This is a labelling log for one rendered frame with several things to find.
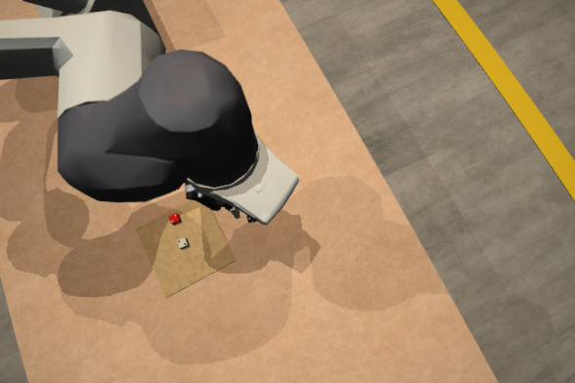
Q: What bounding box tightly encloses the tan flat mat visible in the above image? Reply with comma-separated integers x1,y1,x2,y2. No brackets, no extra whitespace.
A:
136,200,237,298

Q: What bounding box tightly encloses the red die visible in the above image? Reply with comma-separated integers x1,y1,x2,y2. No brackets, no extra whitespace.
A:
169,213,182,225

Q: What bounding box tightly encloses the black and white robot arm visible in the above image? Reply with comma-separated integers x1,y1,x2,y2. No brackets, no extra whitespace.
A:
0,0,299,225

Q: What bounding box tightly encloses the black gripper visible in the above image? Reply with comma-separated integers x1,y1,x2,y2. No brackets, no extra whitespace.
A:
185,181,241,219

